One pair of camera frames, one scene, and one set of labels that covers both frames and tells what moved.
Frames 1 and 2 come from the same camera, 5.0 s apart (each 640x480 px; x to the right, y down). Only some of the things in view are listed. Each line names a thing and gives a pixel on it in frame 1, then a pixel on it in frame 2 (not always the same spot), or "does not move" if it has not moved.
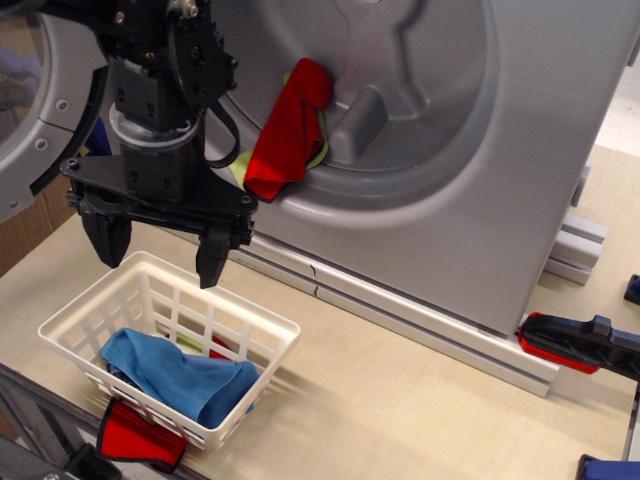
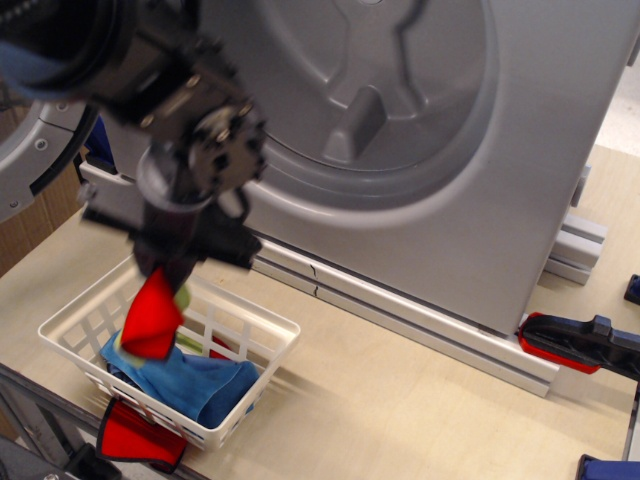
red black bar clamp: x=584 y=346 does not move
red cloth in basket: x=214 y=354 does not move
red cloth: x=294 y=132 -> x=152 y=317
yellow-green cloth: x=239 y=168 -> x=184 y=297
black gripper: x=97 y=182 -> x=177 y=241
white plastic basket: x=192 y=361 does not move
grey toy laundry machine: x=454 y=128 does not move
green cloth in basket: x=189 y=342 does not move
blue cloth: x=200 y=389 does not move
